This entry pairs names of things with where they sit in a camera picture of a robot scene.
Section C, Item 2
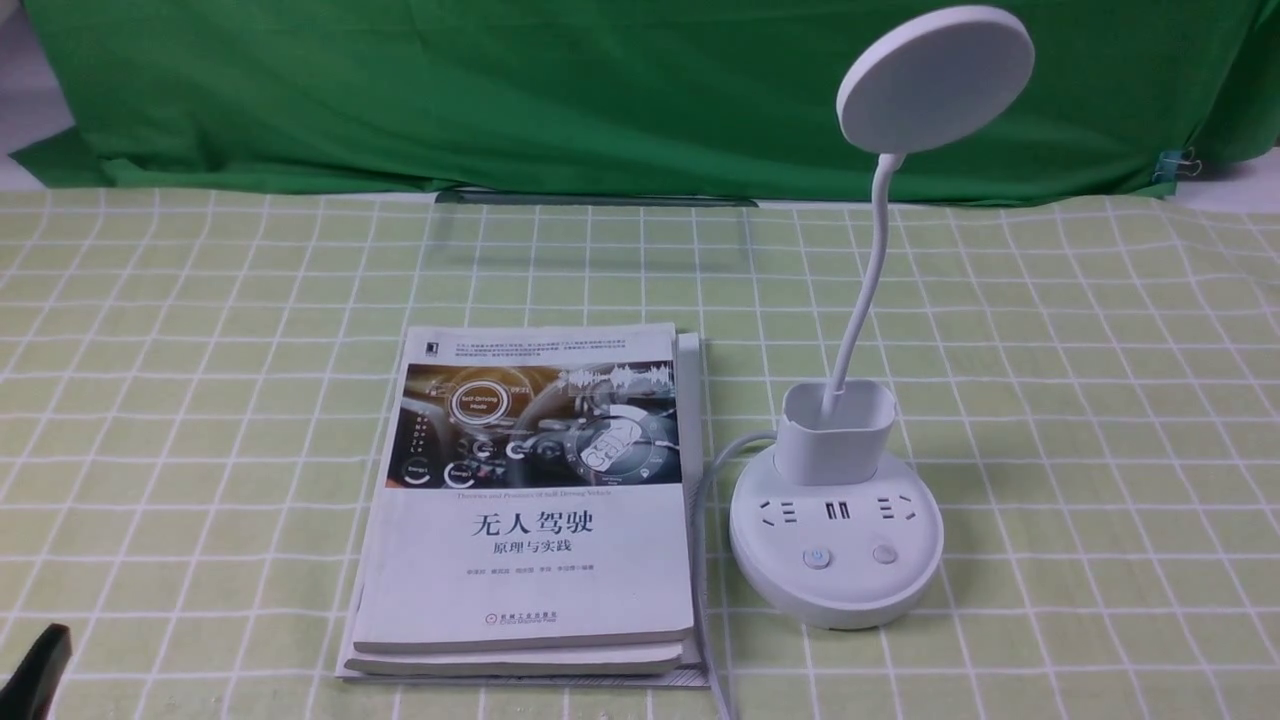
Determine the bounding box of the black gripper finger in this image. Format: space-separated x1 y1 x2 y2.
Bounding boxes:
1 624 73 719

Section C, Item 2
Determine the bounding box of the white desk lamp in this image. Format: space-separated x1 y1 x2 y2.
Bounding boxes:
730 6 1028 630

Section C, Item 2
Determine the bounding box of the green checkered tablecloth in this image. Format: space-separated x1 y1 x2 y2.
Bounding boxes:
1 191 1279 719

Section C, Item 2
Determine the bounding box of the top self-driving textbook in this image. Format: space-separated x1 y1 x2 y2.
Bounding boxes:
352 322 698 655

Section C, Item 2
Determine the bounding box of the bottom stacked book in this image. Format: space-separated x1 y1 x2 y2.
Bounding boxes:
337 332 713 689

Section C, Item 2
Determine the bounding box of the green backdrop cloth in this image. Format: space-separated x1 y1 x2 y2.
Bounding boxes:
13 1 1277 205

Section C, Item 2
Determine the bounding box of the binder clip on backdrop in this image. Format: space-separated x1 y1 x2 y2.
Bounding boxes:
1151 149 1204 184

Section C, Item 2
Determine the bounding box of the white lamp power cable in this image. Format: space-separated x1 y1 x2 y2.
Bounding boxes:
690 432 780 720

